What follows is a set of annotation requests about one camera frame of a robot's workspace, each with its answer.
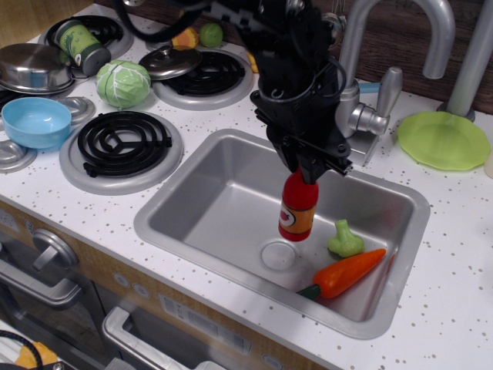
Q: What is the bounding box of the light green plastic plate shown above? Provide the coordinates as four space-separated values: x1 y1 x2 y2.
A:
397 112 491 171

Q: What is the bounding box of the back right black burner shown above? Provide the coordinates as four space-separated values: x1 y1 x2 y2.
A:
153 50 254 111

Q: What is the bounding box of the silver vertical pole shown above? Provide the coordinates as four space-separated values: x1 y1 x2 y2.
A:
438 0 492 122

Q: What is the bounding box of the silver lower drawer handle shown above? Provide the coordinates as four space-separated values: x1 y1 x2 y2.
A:
102 306 223 369

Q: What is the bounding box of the silver sink basin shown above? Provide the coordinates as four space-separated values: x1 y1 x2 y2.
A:
134 129 430 339

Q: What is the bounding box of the light blue plastic bowl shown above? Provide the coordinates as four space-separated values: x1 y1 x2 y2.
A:
2 97 72 150

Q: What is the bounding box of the orange toy pumpkin slice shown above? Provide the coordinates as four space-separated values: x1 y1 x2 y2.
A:
172 27 200 49

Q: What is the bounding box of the green toy cabbage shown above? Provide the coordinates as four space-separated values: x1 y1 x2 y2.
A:
96 59 151 109

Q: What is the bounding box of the red ketchup bottle toy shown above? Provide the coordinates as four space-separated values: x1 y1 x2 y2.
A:
278 168 319 242

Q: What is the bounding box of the yellow object with black cable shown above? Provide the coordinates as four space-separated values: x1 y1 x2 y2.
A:
0 329 62 370

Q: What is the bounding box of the orange toy carrot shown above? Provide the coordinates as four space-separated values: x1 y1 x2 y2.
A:
297 248 387 299

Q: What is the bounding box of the silver stove knob front left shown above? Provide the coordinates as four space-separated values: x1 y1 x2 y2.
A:
1 140 37 173

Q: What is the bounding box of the silver oven door handle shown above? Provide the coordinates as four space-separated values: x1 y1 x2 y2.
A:
1 260 83 311

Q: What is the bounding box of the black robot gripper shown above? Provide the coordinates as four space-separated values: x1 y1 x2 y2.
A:
250 53 352 184

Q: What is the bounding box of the yellow toy bell pepper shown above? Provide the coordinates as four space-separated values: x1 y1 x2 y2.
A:
246 52 259 73

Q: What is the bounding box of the green toy can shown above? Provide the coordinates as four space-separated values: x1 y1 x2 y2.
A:
55 19 111 76

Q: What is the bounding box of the steel pot lid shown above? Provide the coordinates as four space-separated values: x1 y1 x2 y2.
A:
139 45 202 80

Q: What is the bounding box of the silver stove knob disc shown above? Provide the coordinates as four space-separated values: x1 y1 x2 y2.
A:
58 96 96 126

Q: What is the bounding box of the silver oven knob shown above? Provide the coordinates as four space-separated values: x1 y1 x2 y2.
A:
32 228 79 272

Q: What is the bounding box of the hanging silver ladle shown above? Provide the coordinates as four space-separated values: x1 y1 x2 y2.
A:
323 0 347 49

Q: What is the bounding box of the stainless steel pot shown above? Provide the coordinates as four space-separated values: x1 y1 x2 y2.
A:
1 43 75 95

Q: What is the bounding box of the silver toy faucet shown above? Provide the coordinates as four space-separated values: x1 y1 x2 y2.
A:
336 0 455 166

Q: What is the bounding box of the front black stove burner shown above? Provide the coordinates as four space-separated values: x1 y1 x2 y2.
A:
59 111 183 196

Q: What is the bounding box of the light green toy garlic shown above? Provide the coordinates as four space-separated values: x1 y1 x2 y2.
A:
327 219 364 258

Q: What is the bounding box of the green toy lime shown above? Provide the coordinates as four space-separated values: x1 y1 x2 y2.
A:
199 23 223 47

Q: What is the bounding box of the back left black burner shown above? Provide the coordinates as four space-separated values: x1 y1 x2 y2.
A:
37 15 133 59

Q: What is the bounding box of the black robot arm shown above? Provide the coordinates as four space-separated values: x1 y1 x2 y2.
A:
112 1 352 184

